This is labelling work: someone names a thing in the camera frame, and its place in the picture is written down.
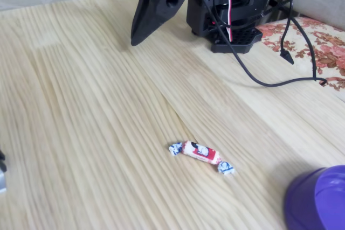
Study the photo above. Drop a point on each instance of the floral pink cloth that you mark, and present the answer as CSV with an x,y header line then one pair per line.
x,y
326,47

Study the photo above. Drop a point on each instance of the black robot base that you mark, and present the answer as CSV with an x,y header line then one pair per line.
x,y
199,20

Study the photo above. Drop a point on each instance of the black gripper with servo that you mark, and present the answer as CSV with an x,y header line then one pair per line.
x,y
157,4

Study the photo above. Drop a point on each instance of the purple bowl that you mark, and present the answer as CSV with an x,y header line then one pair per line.
x,y
318,203

